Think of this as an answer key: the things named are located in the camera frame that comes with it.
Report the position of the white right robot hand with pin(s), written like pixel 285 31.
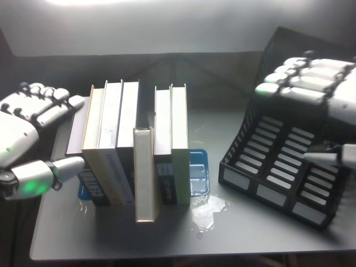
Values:
pixel 314 83

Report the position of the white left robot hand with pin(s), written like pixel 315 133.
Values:
pixel 19 125

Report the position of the beige book small black print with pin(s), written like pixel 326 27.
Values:
pixel 144 172

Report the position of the black plastic file holder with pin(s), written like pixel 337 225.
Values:
pixel 274 151

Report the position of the white FASHION spine book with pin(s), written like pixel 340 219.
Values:
pixel 109 116

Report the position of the pale green book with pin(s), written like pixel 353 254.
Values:
pixel 179 116

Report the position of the blue transparent bookend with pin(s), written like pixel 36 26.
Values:
pixel 198 172

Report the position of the clear plastic film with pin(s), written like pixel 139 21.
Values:
pixel 205 214

